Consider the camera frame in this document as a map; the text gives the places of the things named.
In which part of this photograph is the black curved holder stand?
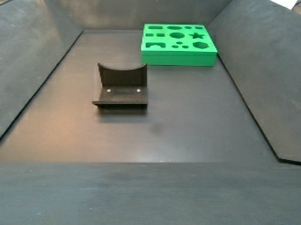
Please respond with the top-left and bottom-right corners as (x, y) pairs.
(93, 63), (149, 107)

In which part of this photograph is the green shape sorter box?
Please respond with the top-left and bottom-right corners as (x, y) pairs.
(141, 24), (218, 66)

